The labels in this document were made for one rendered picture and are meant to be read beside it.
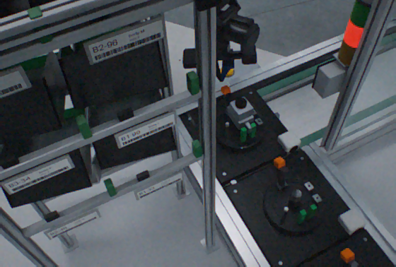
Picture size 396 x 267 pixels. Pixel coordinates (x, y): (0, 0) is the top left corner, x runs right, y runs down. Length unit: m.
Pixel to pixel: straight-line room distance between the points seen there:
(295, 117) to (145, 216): 0.52
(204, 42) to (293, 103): 0.82
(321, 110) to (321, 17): 1.86
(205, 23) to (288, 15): 2.60
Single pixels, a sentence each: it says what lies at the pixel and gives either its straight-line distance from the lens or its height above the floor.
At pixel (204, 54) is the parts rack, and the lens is 0.50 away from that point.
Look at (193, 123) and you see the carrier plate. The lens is 1.14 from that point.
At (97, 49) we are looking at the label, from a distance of 0.43.
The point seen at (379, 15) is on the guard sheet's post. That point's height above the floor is 1.41.
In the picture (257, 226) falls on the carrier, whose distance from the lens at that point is 1.00.
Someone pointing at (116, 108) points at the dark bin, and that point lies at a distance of 0.88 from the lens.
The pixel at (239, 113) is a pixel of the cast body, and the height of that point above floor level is 1.08.
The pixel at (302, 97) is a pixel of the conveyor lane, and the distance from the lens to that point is 1.29.
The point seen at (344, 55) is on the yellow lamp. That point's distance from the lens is 0.91.
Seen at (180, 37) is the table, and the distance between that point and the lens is 1.55.
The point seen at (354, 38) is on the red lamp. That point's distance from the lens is 0.87.
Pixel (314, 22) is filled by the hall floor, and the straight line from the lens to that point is 3.03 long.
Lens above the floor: 1.89
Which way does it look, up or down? 53 degrees down
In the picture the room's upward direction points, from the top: 4 degrees counter-clockwise
